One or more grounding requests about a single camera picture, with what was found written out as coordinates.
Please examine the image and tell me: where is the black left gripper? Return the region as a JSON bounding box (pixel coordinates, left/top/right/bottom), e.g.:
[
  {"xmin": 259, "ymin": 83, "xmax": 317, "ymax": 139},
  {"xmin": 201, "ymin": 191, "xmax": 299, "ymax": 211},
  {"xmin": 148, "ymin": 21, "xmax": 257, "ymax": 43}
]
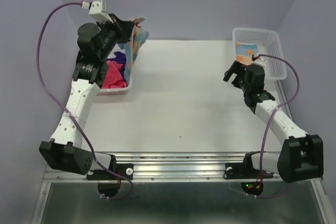
[{"xmin": 96, "ymin": 13, "xmax": 134, "ymax": 60}]

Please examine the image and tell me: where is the orange blue dotted towel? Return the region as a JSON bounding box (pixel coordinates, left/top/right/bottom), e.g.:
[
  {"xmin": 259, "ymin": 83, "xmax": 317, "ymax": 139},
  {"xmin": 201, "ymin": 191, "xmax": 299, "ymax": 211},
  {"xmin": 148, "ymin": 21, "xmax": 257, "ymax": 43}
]
[{"xmin": 235, "ymin": 42, "xmax": 258, "ymax": 65}]

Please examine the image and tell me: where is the blue dotted striped towel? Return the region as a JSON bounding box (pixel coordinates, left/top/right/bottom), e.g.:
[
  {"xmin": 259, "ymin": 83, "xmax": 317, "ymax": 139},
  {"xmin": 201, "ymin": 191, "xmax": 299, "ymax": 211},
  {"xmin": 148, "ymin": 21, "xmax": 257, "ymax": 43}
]
[{"xmin": 124, "ymin": 16, "xmax": 149, "ymax": 84}]

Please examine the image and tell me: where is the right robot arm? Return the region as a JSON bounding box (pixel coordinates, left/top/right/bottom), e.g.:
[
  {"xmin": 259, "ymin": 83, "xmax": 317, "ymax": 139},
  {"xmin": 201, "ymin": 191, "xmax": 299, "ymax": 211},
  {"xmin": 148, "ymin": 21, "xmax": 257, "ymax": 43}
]
[{"xmin": 223, "ymin": 61, "xmax": 324, "ymax": 183}]

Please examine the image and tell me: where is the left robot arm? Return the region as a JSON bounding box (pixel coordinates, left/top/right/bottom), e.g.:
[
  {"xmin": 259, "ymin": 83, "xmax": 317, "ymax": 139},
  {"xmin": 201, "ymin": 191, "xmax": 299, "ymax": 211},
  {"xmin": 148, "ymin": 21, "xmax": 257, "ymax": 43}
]
[{"xmin": 39, "ymin": 14, "xmax": 134, "ymax": 175}]

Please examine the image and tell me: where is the white left plastic basket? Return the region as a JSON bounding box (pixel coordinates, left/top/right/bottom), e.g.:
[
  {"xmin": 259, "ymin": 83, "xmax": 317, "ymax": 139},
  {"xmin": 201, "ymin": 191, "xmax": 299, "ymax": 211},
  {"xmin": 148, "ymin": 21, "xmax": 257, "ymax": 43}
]
[{"xmin": 98, "ymin": 44, "xmax": 132, "ymax": 95}]

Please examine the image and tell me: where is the white plastic basket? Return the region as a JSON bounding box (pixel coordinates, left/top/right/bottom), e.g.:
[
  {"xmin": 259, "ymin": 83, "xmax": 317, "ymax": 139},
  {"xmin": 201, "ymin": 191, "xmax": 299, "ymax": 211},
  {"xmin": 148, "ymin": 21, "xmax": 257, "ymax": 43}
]
[
  {"xmin": 98, "ymin": 44, "xmax": 132, "ymax": 95},
  {"xmin": 232, "ymin": 28, "xmax": 287, "ymax": 81}
]

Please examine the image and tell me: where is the purple towel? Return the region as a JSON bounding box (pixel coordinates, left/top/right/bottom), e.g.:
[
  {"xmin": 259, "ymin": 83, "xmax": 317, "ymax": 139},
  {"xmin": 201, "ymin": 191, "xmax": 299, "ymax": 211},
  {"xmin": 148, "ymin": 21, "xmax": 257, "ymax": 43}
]
[{"xmin": 107, "ymin": 51, "xmax": 127, "ymax": 73}]

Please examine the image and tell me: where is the white right plastic basket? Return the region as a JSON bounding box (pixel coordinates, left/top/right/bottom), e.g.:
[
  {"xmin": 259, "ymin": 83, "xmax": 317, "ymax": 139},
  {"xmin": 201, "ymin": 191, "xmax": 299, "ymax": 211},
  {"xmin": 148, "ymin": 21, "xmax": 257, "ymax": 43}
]
[{"xmin": 232, "ymin": 28, "xmax": 287, "ymax": 81}]

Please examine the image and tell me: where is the pink microfiber towel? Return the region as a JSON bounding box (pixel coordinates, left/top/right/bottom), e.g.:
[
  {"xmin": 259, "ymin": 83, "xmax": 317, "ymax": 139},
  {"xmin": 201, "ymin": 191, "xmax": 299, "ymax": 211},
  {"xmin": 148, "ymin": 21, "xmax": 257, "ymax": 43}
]
[{"xmin": 102, "ymin": 60, "xmax": 127, "ymax": 89}]

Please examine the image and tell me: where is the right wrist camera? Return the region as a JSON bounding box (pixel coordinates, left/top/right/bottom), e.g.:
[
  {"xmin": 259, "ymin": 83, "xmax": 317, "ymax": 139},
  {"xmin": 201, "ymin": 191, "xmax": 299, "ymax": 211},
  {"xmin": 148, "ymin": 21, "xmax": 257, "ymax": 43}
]
[{"xmin": 252, "ymin": 54, "xmax": 267, "ymax": 68}]

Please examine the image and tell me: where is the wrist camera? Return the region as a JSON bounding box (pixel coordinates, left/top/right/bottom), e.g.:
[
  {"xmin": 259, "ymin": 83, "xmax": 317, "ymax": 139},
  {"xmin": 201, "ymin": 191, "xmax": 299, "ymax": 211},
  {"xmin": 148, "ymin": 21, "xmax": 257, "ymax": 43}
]
[
  {"xmin": 252, "ymin": 54, "xmax": 267, "ymax": 68},
  {"xmin": 81, "ymin": 0, "xmax": 111, "ymax": 23}
]

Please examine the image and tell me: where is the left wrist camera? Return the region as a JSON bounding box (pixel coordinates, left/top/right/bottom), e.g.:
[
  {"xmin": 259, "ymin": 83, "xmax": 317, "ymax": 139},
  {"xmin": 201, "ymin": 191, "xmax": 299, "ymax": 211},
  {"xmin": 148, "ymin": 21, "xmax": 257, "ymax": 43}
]
[{"xmin": 81, "ymin": 0, "xmax": 111, "ymax": 23}]

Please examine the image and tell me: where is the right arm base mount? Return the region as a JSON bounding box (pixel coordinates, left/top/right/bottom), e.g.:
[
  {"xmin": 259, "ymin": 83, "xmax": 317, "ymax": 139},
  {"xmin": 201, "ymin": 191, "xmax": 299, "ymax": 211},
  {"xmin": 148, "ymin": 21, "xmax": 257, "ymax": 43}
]
[{"xmin": 223, "ymin": 151, "xmax": 280, "ymax": 179}]

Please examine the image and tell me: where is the aluminium rail frame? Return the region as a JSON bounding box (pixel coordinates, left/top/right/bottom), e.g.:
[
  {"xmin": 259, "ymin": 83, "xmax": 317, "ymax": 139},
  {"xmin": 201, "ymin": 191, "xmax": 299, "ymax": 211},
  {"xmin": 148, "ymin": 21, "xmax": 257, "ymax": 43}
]
[{"xmin": 31, "ymin": 77, "xmax": 331, "ymax": 224}]

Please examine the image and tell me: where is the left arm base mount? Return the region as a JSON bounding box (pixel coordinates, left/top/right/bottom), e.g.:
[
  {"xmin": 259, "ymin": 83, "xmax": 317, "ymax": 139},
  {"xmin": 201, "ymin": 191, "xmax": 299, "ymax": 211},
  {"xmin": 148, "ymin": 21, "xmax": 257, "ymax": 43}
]
[{"xmin": 86, "ymin": 153, "xmax": 134, "ymax": 180}]

